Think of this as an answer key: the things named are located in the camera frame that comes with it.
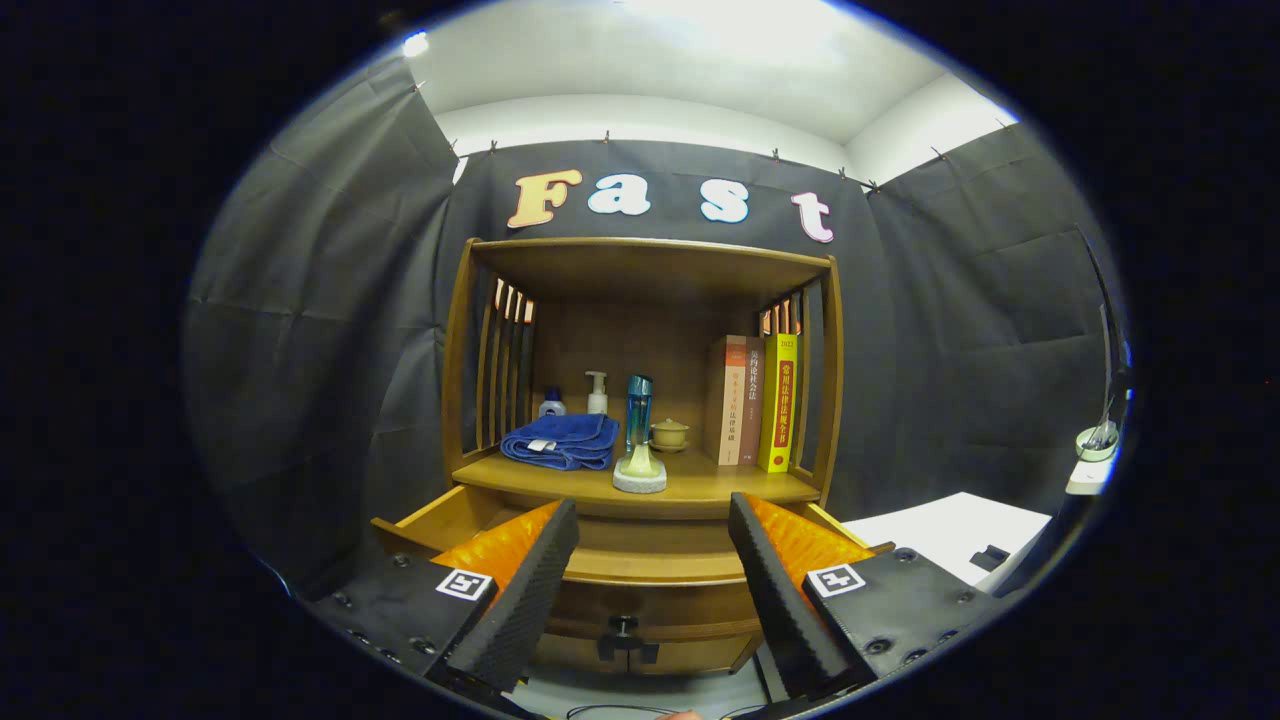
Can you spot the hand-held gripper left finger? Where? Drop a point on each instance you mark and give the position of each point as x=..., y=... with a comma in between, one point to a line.
x=530, y=600

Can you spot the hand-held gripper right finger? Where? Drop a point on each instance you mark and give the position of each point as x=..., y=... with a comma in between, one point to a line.
x=780, y=610

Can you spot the black drawer knob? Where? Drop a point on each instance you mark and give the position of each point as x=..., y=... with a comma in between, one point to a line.
x=625, y=635

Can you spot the wooden drawer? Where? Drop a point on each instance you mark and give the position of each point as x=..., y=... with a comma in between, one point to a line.
x=660, y=600

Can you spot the pale green scrub brush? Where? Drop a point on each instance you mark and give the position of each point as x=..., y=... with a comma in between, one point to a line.
x=640, y=475

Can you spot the wooden countertop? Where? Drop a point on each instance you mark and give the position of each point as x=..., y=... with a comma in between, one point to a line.
x=710, y=485

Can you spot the wooden cabinet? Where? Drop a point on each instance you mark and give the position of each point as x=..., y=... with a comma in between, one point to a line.
x=640, y=265

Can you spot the blue folded towel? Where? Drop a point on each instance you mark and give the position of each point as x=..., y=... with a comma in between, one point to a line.
x=560, y=440

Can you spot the white table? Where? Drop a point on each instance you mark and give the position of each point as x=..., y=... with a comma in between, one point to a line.
x=930, y=525

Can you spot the small white blue-capped bottle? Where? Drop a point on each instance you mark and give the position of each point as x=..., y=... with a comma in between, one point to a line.
x=552, y=407

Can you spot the beige lidded teacup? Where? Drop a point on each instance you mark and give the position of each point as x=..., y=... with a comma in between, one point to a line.
x=670, y=435

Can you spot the yellow book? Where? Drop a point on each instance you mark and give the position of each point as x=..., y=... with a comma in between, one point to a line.
x=778, y=400

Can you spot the white pump bottle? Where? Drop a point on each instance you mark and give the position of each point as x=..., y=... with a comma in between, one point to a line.
x=598, y=400

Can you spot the brown book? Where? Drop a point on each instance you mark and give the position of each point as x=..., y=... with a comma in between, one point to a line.
x=755, y=400

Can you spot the beige book with orange band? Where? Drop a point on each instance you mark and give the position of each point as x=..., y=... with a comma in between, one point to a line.
x=733, y=400

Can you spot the small black box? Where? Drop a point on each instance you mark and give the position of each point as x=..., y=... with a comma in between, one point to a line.
x=990, y=558

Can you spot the blue glass bottle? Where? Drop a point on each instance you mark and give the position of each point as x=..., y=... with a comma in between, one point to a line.
x=639, y=410

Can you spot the white shelf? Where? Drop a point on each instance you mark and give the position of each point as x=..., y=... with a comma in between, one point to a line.
x=1090, y=478

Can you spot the black monitor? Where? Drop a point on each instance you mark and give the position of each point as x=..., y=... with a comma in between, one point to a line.
x=1108, y=320

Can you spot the ceiling light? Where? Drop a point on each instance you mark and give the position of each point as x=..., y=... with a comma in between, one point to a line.
x=416, y=44

